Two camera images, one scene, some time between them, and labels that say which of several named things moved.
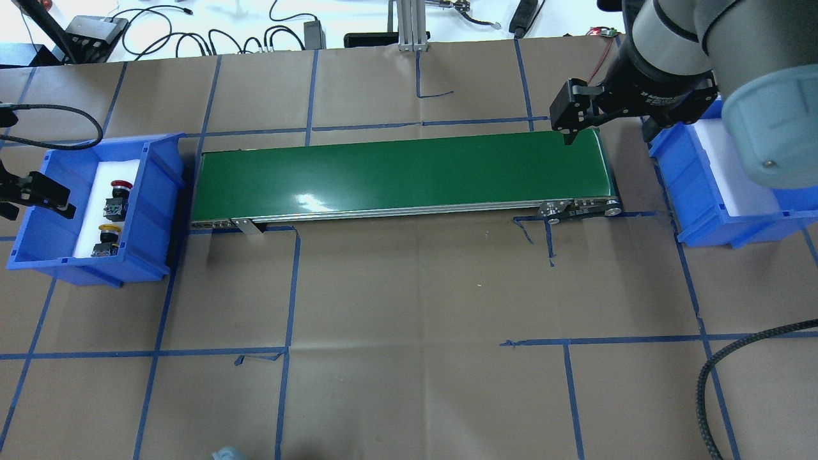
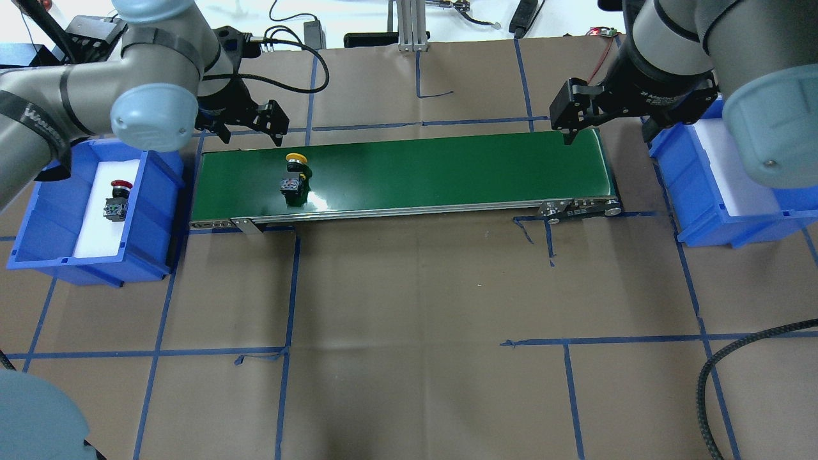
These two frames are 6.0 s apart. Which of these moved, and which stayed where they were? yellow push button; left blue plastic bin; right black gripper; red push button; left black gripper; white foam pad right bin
Moved: left black gripper; yellow push button
Stayed: right black gripper; left blue plastic bin; red push button; white foam pad right bin
